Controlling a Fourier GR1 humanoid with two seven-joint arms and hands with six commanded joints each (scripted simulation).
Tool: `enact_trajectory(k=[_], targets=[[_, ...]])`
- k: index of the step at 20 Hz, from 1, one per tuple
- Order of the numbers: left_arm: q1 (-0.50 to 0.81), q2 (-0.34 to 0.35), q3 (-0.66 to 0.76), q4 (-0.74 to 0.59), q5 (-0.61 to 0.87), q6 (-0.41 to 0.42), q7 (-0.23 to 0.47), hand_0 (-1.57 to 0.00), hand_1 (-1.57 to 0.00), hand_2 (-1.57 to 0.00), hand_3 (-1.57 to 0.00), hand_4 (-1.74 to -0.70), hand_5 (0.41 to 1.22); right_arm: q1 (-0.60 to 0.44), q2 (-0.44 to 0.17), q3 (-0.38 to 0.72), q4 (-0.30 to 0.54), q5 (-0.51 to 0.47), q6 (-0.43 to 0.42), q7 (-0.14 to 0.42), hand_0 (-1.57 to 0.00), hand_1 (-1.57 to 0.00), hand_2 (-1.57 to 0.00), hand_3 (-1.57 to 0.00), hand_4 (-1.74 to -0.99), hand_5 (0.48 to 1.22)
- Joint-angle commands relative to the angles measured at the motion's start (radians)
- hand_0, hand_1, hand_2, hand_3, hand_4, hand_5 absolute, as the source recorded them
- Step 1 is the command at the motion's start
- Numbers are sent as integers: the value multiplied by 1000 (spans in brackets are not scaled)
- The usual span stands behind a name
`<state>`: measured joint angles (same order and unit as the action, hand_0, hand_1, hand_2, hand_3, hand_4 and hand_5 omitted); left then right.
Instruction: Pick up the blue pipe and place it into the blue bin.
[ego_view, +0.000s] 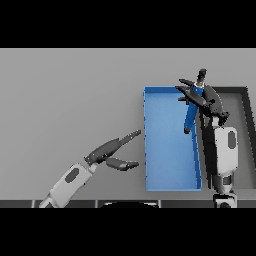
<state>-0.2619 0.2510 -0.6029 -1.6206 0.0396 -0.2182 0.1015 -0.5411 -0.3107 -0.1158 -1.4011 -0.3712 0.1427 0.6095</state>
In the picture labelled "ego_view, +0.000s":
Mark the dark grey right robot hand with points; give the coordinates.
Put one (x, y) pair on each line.
(210, 100)

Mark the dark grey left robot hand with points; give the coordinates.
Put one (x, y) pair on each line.
(106, 149)

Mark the blue pipe with dark end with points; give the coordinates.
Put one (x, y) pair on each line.
(192, 110)

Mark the dark grey bin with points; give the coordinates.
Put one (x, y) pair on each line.
(245, 110)

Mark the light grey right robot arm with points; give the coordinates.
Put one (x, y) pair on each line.
(225, 156)

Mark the blue bin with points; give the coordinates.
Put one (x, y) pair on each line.
(170, 143)

